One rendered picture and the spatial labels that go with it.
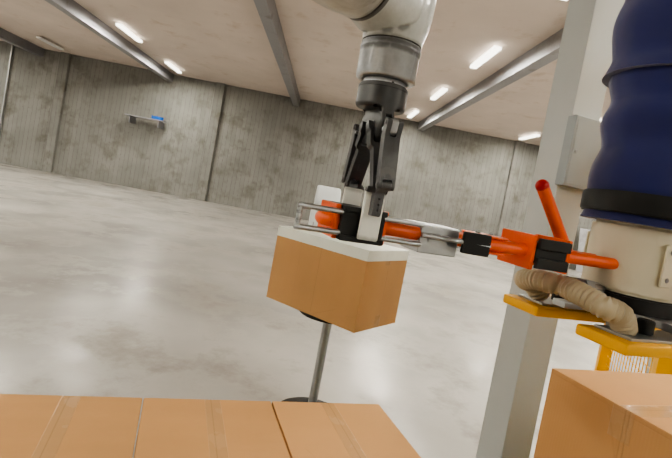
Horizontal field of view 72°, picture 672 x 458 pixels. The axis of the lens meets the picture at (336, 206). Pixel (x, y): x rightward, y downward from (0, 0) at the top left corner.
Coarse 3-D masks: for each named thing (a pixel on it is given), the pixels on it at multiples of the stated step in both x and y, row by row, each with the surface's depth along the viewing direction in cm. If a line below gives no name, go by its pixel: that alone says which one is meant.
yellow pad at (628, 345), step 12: (648, 324) 79; (588, 336) 78; (600, 336) 76; (612, 336) 75; (624, 336) 75; (636, 336) 76; (648, 336) 78; (660, 336) 80; (612, 348) 74; (624, 348) 72; (636, 348) 73; (648, 348) 74; (660, 348) 74
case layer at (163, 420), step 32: (0, 416) 119; (32, 416) 122; (64, 416) 125; (96, 416) 127; (128, 416) 130; (160, 416) 133; (192, 416) 136; (224, 416) 140; (256, 416) 143; (288, 416) 147; (320, 416) 150; (352, 416) 154; (384, 416) 159; (0, 448) 108; (32, 448) 110; (64, 448) 112; (96, 448) 114; (128, 448) 116; (160, 448) 119; (192, 448) 121; (224, 448) 124; (256, 448) 126; (288, 448) 130; (320, 448) 132; (352, 448) 135; (384, 448) 139
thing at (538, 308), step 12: (504, 300) 98; (516, 300) 95; (528, 300) 95; (552, 300) 98; (528, 312) 92; (540, 312) 90; (552, 312) 91; (564, 312) 92; (576, 312) 93; (588, 312) 95
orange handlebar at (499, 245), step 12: (324, 216) 67; (396, 228) 70; (408, 228) 70; (492, 240) 76; (504, 240) 76; (492, 252) 76; (504, 252) 77; (516, 252) 77; (576, 252) 83; (588, 264) 83; (600, 264) 84; (612, 264) 85
